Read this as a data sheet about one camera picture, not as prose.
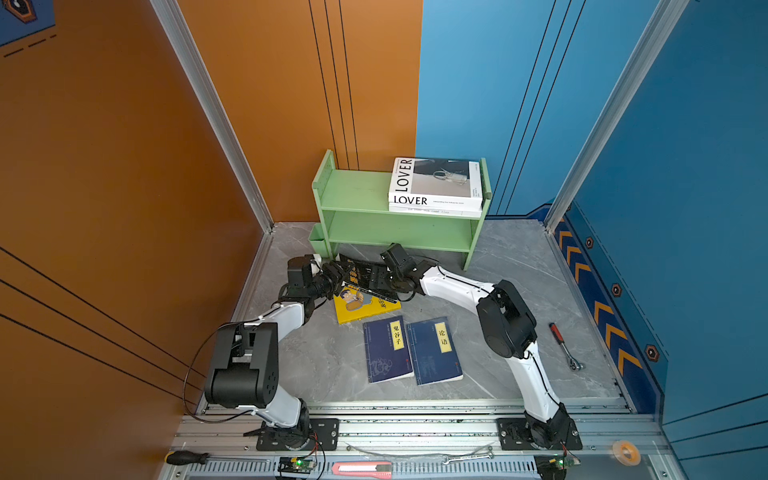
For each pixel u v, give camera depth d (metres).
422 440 0.74
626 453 0.71
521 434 0.73
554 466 0.71
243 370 0.45
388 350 0.86
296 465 0.71
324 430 0.74
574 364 0.83
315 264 0.76
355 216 0.99
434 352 0.86
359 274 0.94
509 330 0.56
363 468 0.70
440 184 0.86
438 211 0.85
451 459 0.71
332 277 0.81
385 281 0.87
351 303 0.96
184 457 0.70
